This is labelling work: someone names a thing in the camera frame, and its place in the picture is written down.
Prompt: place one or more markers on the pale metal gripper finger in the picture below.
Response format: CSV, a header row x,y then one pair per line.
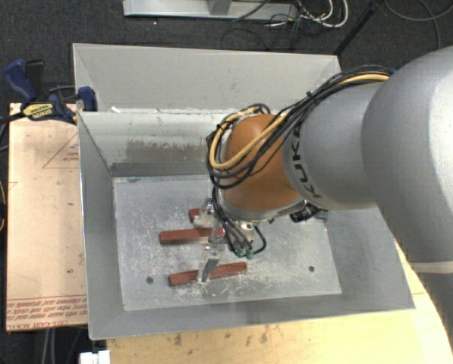
x,y
209,265
203,216

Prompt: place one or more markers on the red-brown flat block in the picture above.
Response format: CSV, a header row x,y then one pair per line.
x,y
184,277
193,214
180,236

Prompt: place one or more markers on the grey metal bin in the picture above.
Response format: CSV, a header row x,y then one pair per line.
x,y
154,78

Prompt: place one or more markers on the brown cardboard board, red print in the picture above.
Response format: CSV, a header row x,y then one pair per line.
x,y
44,203

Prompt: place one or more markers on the black cylinder on white bracket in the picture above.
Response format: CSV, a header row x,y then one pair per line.
x,y
303,213

